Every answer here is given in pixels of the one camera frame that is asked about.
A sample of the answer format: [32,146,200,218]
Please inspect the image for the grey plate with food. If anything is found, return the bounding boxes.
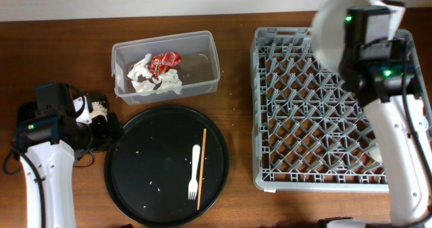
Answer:
[311,0,369,73]

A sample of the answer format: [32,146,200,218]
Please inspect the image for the pile of rice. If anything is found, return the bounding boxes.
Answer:
[90,101,108,119]

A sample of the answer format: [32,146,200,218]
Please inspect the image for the white tissue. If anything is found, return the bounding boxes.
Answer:
[127,53,156,92]
[158,69,182,95]

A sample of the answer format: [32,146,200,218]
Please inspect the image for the round black tray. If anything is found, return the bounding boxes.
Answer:
[104,105,229,227]

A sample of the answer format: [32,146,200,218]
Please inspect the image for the red snack wrapper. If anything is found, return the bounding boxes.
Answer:
[148,51,182,78]

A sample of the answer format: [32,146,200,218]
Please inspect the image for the white plastic fork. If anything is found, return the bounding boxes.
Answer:
[188,144,200,200]

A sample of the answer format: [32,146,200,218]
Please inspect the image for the wooden chopstick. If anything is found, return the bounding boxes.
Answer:
[196,128,207,211]

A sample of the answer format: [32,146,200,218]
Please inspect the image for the white cup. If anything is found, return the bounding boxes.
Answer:
[369,145,383,163]

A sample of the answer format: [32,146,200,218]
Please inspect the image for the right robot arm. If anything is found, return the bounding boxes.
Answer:
[339,3,431,227]

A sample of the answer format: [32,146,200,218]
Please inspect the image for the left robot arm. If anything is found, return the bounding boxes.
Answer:
[11,113,124,227]

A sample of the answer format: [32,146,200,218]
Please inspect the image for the grey dishwasher rack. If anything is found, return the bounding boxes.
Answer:
[250,26,432,193]

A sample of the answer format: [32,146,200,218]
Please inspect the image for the black rectangular tray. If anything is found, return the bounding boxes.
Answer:
[16,89,113,150]

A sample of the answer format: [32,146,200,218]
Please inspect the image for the clear plastic bin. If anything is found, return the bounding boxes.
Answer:
[111,30,221,105]

